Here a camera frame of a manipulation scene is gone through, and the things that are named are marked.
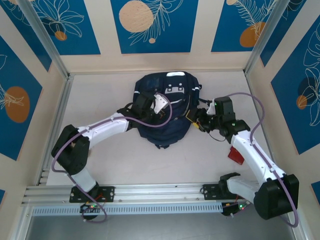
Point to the right aluminium side rail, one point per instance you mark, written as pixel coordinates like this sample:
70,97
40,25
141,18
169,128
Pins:
255,105

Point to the left controller board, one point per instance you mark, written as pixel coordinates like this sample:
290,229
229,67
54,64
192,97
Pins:
91,207

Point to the red leather wallet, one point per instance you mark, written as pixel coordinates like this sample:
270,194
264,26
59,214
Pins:
235,155

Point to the navy blue backpack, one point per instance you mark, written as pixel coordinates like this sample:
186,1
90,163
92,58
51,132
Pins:
165,135

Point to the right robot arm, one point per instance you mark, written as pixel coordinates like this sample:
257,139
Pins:
252,155

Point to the controller board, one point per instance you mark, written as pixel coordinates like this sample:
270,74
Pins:
91,207
236,208

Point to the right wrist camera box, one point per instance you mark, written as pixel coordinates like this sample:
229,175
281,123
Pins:
211,107

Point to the left aluminium corner post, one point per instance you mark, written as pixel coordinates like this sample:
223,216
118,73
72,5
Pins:
45,40

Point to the left aluminium side rail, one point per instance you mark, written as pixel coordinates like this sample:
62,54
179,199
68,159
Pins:
63,105

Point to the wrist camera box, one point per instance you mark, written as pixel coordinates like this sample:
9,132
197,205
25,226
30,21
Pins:
211,107
160,102

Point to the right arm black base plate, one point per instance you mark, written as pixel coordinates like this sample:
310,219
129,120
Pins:
211,191

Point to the aluminium side rail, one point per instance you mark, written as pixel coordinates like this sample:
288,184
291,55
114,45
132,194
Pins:
255,105
63,105

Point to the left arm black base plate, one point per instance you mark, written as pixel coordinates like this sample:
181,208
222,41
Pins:
107,193

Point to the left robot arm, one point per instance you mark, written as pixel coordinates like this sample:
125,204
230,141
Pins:
105,127

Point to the aluminium front rail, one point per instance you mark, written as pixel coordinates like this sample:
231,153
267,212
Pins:
160,191

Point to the right aluminium corner post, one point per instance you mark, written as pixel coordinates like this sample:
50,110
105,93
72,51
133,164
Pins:
265,37

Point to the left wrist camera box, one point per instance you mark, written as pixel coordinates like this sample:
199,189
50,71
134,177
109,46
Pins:
160,102

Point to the right controller board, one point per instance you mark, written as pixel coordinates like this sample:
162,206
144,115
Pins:
236,208

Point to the aluminium corner post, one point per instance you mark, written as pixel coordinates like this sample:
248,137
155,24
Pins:
265,37
45,40

